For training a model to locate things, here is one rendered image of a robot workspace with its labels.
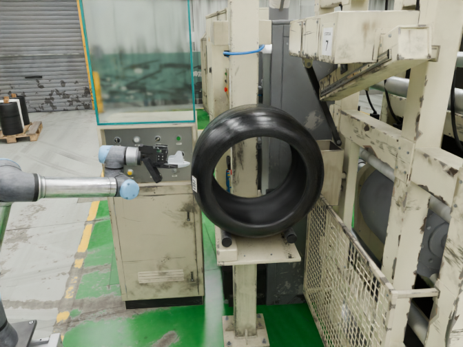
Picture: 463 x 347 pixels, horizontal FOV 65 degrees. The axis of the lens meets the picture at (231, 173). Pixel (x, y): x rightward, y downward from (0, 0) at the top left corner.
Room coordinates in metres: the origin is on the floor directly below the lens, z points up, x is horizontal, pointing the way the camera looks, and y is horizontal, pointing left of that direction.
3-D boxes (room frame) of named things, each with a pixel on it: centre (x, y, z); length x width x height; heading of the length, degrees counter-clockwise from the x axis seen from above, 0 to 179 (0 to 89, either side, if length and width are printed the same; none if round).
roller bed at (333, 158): (1.79, -0.47, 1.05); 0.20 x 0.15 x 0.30; 4
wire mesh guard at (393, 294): (1.34, -0.45, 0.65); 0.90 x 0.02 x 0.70; 4
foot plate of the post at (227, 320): (1.80, -0.07, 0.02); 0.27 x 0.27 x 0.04; 4
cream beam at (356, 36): (1.44, -0.41, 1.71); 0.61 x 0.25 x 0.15; 4
